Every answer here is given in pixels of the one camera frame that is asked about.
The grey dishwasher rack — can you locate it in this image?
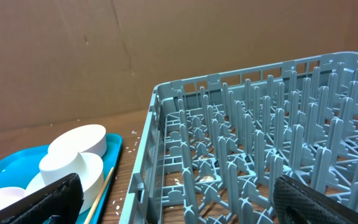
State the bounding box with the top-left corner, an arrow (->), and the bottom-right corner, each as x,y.
120,52 -> 358,223

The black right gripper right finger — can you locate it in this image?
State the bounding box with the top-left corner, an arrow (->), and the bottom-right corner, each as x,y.
273,175 -> 358,224

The wooden chopstick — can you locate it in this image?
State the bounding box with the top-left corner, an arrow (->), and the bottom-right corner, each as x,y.
84,167 -> 114,224

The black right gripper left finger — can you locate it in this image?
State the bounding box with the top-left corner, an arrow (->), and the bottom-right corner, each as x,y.
0,173 -> 84,224

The white cup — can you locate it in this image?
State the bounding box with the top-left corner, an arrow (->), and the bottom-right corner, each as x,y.
39,151 -> 86,185

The pink white bowl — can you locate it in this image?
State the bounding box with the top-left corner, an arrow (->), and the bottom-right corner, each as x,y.
48,124 -> 107,157

